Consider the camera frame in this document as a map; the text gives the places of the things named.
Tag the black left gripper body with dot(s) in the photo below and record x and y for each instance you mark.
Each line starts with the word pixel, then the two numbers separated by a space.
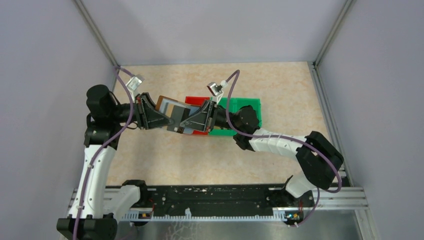
pixel 139 113

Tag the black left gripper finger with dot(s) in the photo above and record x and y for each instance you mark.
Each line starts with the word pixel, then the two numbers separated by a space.
pixel 157 121
pixel 148 107

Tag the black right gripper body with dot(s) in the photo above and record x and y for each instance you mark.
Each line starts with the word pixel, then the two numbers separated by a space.
pixel 217 119

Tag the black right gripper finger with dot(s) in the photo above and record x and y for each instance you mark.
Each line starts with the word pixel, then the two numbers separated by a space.
pixel 204 112
pixel 197 124

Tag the silver card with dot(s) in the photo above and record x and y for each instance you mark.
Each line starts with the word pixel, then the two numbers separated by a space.
pixel 178 113

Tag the brown leather card holder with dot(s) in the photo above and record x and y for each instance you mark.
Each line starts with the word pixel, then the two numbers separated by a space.
pixel 163 100

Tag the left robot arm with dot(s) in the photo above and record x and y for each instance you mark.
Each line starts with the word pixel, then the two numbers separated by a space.
pixel 89 217

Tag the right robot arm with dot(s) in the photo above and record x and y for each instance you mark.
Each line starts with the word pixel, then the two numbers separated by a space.
pixel 318 159

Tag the green bin with gold cards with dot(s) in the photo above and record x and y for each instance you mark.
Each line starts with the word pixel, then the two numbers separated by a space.
pixel 224 132

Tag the green bin with black cards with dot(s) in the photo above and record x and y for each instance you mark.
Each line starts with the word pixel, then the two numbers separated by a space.
pixel 239 102

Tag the red plastic bin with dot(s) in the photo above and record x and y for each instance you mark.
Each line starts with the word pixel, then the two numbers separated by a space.
pixel 195 101

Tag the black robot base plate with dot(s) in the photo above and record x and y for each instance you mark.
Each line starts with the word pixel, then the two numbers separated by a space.
pixel 220 200

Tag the aluminium frame rail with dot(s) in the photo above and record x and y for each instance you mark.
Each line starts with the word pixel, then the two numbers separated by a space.
pixel 347 199

